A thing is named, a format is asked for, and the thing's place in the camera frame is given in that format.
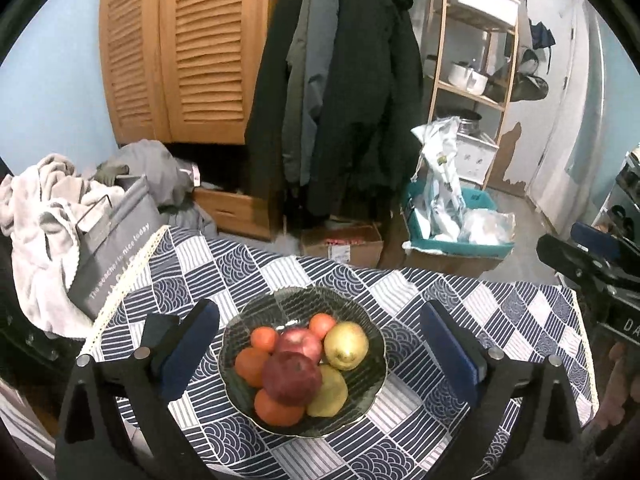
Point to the yellow-green apple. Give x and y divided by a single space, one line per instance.
346 346

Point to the white rice bag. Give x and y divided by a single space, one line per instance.
442 185

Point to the bamboo shelf rack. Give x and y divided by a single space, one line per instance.
470 91

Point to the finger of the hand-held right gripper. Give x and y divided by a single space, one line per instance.
570 260
595 236

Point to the black hooded coat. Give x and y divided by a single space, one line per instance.
370 110

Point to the white pot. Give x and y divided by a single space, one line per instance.
467 79

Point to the grey jacket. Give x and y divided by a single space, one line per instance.
307 85

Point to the wooden drawer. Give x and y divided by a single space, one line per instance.
235 210

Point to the red apple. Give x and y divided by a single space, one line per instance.
299 342
291 377

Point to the beige towel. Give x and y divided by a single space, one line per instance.
35 220

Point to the grey hanging bag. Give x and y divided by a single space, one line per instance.
525 85

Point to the white storage bin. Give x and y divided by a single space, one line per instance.
480 2

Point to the blue white patterned tablecloth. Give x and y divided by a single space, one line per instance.
400 290

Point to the cardboard box with red label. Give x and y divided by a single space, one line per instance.
345 252

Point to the orange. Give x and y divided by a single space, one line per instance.
251 365
277 407

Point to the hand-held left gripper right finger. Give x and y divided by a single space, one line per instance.
447 350

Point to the white shoe rack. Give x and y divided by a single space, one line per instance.
625 180

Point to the clear plastic bags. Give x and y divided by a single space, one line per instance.
485 227

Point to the small tangerine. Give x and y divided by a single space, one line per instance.
322 325
264 338

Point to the wooden louvered wardrobe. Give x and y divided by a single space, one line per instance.
200 50

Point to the steel pot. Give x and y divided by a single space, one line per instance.
470 122

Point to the white door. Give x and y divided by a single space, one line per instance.
550 125

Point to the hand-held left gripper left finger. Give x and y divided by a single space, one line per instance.
192 345

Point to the teal plastic crate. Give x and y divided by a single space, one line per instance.
450 246

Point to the person's right hand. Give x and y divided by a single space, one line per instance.
622 385

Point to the brown cardboard box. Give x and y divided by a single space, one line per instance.
440 262

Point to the silver pipe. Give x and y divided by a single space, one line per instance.
596 70

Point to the grey tote bag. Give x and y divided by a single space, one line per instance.
115 250

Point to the dark glass bowl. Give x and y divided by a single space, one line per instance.
360 385

